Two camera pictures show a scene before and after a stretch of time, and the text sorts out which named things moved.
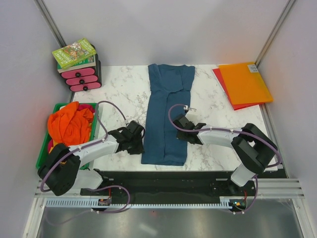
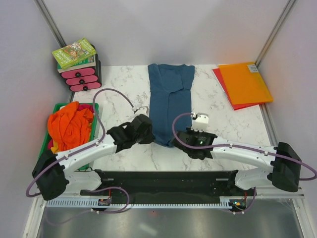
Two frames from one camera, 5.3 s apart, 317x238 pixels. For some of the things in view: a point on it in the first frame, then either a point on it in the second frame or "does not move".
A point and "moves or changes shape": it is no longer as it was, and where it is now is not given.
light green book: x=75 y=53 does not move
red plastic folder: x=235 y=106 does not move
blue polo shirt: x=171 y=85 moves or changes shape
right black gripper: x=180 y=136 -> x=189 y=132
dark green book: x=88 y=62 does not move
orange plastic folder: x=243 y=84 does not move
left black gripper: x=139 y=148 -> x=150 y=138
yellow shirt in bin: x=54 y=144 does not move
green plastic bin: x=95 y=106 does not move
